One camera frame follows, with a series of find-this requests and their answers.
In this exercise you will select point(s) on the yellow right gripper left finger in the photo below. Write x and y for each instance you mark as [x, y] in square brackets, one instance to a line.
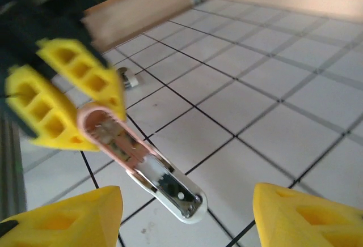
[71, 224]

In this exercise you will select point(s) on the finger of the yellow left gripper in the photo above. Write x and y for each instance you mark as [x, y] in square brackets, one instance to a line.
[82, 68]
[65, 122]

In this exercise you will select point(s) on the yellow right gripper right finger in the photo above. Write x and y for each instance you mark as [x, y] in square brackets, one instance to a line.
[297, 224]

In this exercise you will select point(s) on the beige stapler with olive base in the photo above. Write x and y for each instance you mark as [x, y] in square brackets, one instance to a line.
[130, 80]

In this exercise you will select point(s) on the pink stapler with white base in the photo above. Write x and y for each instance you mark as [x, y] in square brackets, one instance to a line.
[195, 194]

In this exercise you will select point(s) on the long aluminium base rail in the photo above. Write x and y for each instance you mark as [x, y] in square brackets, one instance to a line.
[11, 167]

